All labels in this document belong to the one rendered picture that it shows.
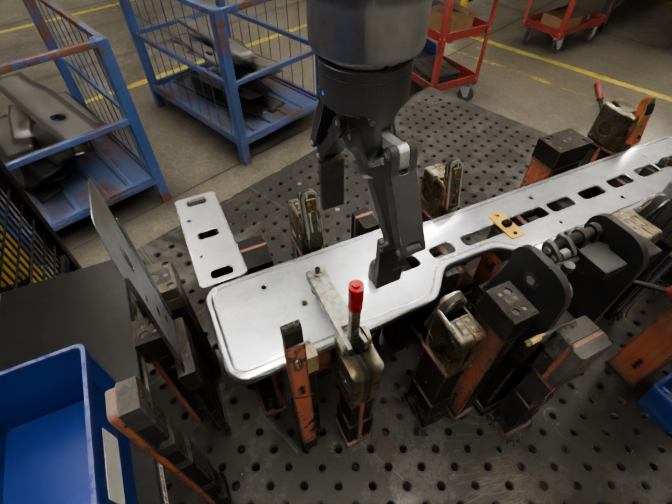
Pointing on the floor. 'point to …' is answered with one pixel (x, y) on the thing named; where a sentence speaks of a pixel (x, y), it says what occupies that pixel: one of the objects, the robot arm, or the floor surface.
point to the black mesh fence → (29, 236)
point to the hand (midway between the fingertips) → (357, 233)
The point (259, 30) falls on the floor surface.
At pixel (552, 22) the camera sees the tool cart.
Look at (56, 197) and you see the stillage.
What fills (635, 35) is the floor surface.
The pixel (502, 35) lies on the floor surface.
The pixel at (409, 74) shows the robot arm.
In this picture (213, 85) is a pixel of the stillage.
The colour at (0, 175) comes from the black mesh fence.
